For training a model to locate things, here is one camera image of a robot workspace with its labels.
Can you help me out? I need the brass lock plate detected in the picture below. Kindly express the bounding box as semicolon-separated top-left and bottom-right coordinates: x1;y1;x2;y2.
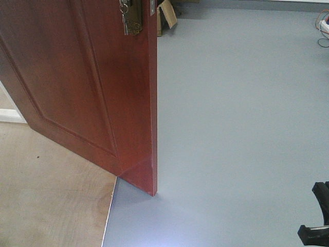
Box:
122;0;142;36

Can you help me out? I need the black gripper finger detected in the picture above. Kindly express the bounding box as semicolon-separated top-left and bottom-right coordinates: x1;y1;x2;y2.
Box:
312;181;328;225
298;225;328;246

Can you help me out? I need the brown wooden door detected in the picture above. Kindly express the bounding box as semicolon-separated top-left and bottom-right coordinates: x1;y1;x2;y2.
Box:
1;1;157;196

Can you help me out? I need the large open cardboard box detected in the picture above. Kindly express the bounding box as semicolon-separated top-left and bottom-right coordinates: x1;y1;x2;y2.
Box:
156;0;177;37

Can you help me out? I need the silver key bunch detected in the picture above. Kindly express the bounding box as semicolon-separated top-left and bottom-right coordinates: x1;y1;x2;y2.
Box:
119;0;129;36

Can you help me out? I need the silver latch plate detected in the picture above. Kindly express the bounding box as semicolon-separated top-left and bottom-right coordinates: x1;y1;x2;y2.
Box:
150;0;156;16

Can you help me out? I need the plywood floor board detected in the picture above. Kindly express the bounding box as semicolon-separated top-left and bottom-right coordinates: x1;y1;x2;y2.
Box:
1;122;116;246

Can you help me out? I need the white front wooden strip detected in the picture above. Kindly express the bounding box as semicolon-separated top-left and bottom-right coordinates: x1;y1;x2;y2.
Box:
1;82;27;124

